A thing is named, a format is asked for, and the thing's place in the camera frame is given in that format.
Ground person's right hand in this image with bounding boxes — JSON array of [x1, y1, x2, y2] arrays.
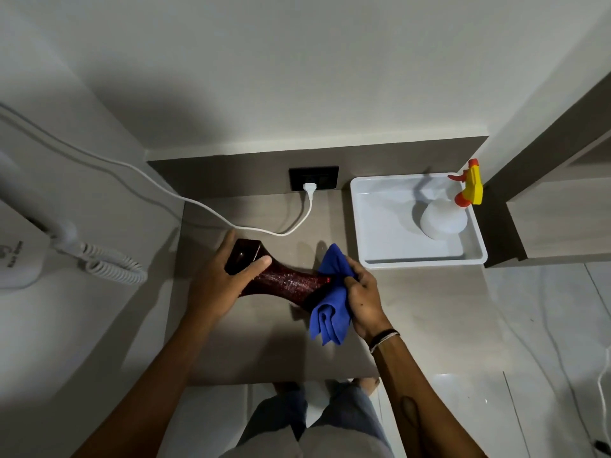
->
[[343, 256, 393, 345]]

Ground person's left hand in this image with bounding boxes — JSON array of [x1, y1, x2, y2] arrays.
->
[[184, 228, 273, 330]]

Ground dark red glitter vase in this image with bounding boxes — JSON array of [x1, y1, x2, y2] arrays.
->
[[224, 239, 331, 313]]

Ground blue microfibre cloth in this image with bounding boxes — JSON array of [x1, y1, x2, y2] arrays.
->
[[308, 243, 359, 347]]

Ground person's left forearm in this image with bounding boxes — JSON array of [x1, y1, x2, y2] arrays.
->
[[72, 311, 219, 458]]

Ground person's right forearm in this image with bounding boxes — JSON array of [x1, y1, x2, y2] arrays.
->
[[371, 333, 488, 458]]

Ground black and white wristbands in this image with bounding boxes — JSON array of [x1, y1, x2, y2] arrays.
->
[[369, 328, 401, 355]]

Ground white plastic tray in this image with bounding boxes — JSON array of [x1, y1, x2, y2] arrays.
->
[[350, 173, 488, 270]]

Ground wooden back panel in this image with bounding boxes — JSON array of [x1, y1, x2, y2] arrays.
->
[[146, 136, 489, 200]]

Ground person's right foot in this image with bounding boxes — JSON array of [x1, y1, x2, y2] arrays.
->
[[352, 377, 381, 397]]

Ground white spray bottle yellow trigger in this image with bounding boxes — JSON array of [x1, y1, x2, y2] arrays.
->
[[419, 158, 484, 242]]

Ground blue jeans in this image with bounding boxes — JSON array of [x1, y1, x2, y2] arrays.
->
[[238, 380, 393, 446]]

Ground wooden shelf unit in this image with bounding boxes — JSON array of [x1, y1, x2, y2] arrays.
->
[[477, 73, 611, 269]]

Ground white hair dryer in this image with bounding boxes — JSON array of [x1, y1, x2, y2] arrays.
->
[[0, 150, 80, 258]]

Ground white plug with cable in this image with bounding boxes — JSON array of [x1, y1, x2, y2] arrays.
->
[[0, 102, 318, 237]]

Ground black wall socket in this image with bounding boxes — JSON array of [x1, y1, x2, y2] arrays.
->
[[289, 166, 340, 191]]

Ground white coiled cord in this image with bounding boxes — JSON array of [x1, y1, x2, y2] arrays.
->
[[78, 242, 149, 287]]

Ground white hair dryer wall mount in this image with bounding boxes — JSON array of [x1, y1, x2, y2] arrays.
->
[[0, 219, 51, 290]]

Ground white floor cable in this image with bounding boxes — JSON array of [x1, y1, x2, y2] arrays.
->
[[596, 345, 611, 444]]

